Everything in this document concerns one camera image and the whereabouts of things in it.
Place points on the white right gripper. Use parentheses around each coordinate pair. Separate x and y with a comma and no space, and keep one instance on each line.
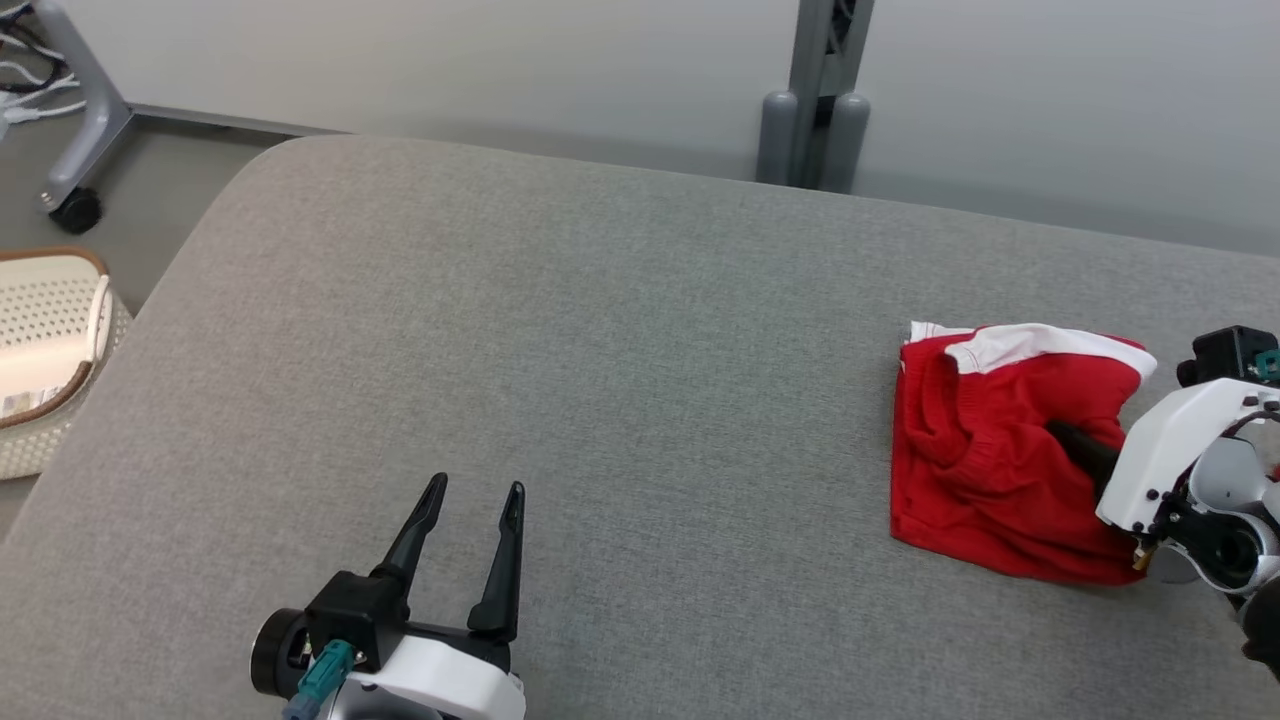
(1160,450)

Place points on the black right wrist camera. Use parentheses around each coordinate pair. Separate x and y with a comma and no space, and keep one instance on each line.
(1225,355)

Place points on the black caster wheel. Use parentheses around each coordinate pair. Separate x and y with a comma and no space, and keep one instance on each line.
(76,212)

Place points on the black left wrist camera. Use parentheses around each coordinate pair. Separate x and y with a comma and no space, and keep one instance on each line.
(355,615)

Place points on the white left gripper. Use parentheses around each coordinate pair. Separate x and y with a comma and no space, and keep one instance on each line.
(440,680)

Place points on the grey metal stand leg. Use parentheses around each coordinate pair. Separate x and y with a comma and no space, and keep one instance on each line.
(95,110)

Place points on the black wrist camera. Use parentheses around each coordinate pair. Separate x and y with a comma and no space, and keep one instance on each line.
(1225,355)
(355,615)

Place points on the grey rounded post foot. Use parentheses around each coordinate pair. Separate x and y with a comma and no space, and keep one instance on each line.
(777,140)
(846,145)

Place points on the grey partition base rail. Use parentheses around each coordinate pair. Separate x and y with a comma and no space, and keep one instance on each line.
(230,120)

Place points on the red shorts with white trim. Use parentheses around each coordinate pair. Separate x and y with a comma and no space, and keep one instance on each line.
(990,480)

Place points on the grey metal partition post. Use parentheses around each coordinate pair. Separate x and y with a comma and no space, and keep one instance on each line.
(812,70)

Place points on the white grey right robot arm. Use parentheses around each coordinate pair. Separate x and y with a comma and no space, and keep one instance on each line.
(1230,540)

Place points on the white perforated laundry basket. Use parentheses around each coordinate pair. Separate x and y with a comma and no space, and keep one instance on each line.
(50,350)

